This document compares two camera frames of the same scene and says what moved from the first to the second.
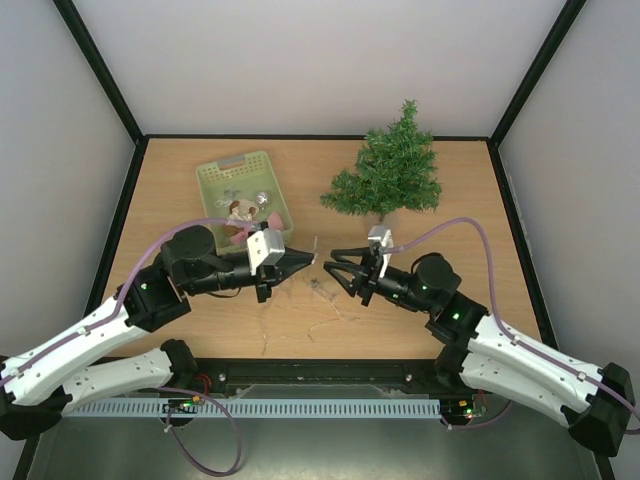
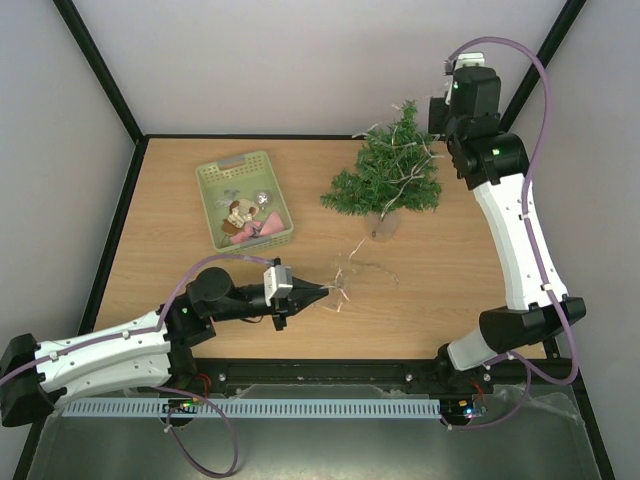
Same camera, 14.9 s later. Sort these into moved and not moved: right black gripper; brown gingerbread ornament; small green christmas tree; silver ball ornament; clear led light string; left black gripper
Moved: left black gripper; clear led light string; right black gripper
Not moved: small green christmas tree; silver ball ornament; brown gingerbread ornament
